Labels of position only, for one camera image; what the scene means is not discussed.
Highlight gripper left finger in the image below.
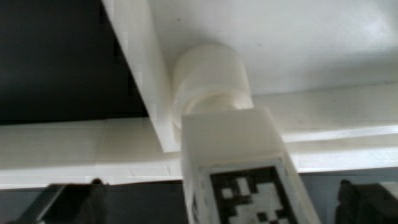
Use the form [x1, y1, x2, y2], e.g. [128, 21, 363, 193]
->
[14, 179, 107, 224]

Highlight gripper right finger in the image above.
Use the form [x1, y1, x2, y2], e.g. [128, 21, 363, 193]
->
[334, 180, 398, 224]

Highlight white table leg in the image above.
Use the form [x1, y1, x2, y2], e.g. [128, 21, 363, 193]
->
[173, 44, 322, 224]

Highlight white square table top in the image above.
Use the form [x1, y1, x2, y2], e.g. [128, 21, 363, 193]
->
[101, 0, 398, 151]

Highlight white U-shaped obstacle fence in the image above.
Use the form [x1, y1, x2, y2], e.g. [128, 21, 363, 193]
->
[0, 83, 398, 189]

